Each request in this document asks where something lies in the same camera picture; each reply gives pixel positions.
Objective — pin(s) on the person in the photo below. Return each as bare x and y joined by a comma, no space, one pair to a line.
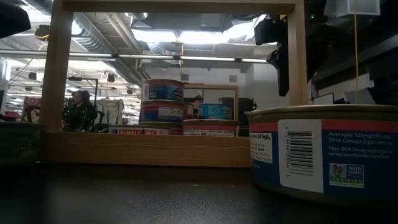
81,115

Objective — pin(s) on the white hanging garment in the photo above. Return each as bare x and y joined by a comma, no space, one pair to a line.
111,110

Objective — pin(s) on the Bumble Bee can silver lid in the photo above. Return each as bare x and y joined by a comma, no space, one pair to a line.
136,130

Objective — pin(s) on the colourful patterned cloth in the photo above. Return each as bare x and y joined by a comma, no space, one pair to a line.
31,109

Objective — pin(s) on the white board panel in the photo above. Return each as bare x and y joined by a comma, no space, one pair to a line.
325,99

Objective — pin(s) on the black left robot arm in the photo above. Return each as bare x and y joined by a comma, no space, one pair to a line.
12,18

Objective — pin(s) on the teal can silver lid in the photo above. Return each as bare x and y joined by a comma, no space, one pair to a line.
214,112

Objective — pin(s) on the wooden slatted shelf rack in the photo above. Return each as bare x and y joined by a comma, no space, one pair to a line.
149,149

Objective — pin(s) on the long ceiling light tube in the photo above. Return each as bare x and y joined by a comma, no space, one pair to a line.
253,60
143,56
208,58

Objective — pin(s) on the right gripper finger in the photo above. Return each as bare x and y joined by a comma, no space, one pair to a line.
283,74

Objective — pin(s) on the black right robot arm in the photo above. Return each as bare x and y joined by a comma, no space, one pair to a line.
315,46

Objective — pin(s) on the pink can silver lid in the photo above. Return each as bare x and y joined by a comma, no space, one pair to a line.
188,111

